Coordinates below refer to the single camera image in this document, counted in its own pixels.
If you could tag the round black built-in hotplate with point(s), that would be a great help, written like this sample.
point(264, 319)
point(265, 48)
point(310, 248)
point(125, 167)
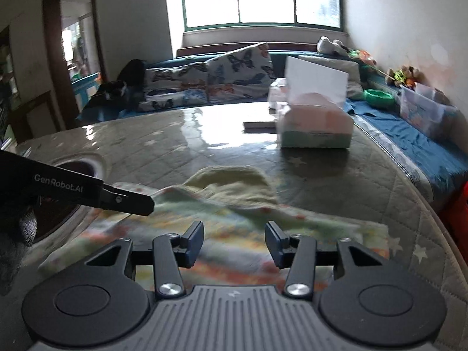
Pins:
point(78, 170)

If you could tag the person's left hand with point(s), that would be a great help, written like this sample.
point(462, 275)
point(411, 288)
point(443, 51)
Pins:
point(14, 241)

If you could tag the pink soft tissue pack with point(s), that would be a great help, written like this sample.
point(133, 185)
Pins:
point(279, 91)

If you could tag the square butterfly print pillow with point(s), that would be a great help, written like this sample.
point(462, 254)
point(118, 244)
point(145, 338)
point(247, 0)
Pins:
point(241, 69)

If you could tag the colourful striped towel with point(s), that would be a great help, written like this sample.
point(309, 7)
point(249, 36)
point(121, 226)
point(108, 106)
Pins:
point(234, 215)

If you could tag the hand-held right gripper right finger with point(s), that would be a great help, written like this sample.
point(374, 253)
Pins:
point(276, 245)

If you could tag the green plastic bowl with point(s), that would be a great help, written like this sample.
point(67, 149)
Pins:
point(380, 98)

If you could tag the green and pink plush toy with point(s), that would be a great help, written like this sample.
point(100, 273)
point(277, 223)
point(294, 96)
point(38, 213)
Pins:
point(362, 55)

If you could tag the dark wooden chair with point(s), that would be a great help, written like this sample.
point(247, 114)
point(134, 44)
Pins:
point(33, 113)

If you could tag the red plastic stool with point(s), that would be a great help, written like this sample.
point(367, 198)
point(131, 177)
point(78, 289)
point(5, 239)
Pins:
point(457, 208)

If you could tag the brown and green plush toy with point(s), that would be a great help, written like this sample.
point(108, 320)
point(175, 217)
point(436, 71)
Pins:
point(402, 75)

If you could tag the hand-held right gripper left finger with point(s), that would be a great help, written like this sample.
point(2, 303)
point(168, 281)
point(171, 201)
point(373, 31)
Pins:
point(193, 244)

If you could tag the clear plastic storage box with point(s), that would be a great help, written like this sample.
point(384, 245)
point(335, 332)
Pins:
point(424, 109)

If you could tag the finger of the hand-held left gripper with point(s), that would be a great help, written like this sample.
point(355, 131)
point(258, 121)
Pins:
point(128, 201)

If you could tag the wide butterfly print pillow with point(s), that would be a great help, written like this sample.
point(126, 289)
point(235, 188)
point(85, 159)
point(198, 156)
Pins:
point(175, 84)

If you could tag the black bag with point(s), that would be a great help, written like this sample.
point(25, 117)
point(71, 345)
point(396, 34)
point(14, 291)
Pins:
point(124, 80)

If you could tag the plain grey pillow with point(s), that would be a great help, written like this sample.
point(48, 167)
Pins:
point(353, 67)

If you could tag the flat grey book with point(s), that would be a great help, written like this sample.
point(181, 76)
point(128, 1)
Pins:
point(259, 124)

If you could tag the dark wooden door frame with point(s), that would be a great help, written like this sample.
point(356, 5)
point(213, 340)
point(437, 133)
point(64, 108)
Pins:
point(53, 44)

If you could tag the light blue cabinet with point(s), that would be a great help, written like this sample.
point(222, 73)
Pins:
point(86, 88)

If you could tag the white plush toy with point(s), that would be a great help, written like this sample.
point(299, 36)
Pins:
point(329, 45)

